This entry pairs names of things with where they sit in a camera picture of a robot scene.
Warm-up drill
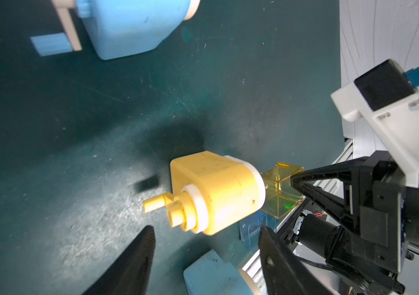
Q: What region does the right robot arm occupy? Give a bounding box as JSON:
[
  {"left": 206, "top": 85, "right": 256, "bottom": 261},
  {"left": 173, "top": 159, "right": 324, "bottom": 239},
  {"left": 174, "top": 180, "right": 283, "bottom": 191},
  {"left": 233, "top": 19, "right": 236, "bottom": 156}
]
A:
[{"left": 291, "top": 151, "right": 419, "bottom": 295}]

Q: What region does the blue tray front row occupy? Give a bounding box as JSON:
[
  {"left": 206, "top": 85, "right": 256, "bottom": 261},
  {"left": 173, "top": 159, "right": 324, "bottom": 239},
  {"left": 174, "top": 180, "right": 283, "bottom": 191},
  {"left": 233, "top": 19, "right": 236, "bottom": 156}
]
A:
[{"left": 238, "top": 216, "right": 267, "bottom": 241}]

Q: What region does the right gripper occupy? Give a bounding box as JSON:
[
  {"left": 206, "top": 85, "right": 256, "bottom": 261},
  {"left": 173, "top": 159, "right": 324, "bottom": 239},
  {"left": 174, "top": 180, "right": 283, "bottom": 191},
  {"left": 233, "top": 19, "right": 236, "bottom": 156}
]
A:
[{"left": 291, "top": 151, "right": 406, "bottom": 273}]

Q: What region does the blue sharpener front row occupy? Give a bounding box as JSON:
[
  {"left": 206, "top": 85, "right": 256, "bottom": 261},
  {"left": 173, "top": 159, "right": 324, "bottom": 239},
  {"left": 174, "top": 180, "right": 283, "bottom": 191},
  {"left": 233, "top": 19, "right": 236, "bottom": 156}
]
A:
[{"left": 183, "top": 250, "right": 261, "bottom": 295}]

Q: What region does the yellow sharpener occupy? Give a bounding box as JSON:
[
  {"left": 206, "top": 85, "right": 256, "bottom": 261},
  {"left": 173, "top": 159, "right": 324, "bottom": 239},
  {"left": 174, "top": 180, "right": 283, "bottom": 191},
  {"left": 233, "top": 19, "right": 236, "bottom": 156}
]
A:
[{"left": 143, "top": 151, "right": 266, "bottom": 236}]

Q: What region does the blue sharpener back row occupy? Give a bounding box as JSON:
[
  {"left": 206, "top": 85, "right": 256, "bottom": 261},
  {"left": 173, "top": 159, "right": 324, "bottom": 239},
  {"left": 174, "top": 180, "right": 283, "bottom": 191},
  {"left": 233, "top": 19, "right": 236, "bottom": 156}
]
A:
[{"left": 31, "top": 0, "right": 200, "bottom": 60}]

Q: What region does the yellow tray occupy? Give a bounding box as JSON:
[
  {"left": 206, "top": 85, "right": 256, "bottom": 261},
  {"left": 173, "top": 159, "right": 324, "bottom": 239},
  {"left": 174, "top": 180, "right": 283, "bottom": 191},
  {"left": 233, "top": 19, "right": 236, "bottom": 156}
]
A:
[{"left": 261, "top": 162, "right": 305, "bottom": 220}]

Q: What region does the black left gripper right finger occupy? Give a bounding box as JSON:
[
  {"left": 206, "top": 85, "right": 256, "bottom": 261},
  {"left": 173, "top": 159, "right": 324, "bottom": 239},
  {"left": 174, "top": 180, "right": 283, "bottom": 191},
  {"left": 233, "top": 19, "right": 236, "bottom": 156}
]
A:
[{"left": 258, "top": 226, "right": 331, "bottom": 295}]

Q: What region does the blue sharpener row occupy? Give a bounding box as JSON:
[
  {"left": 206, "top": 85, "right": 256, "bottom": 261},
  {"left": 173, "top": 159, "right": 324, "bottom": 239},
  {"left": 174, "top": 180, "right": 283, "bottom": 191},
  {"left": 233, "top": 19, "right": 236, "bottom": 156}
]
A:
[
  {"left": 31, "top": 0, "right": 200, "bottom": 60},
  {"left": 183, "top": 250, "right": 261, "bottom": 295}
]

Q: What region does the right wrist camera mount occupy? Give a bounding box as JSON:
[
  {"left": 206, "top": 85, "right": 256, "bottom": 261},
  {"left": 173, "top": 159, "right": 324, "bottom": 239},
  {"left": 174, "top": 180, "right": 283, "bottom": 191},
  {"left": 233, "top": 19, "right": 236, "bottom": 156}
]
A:
[{"left": 331, "top": 59, "right": 419, "bottom": 188}]

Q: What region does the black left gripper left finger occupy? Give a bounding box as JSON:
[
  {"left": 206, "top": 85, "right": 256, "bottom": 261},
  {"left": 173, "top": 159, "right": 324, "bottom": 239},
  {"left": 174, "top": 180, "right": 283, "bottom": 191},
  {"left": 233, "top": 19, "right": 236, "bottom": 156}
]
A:
[{"left": 84, "top": 225, "right": 156, "bottom": 295}]

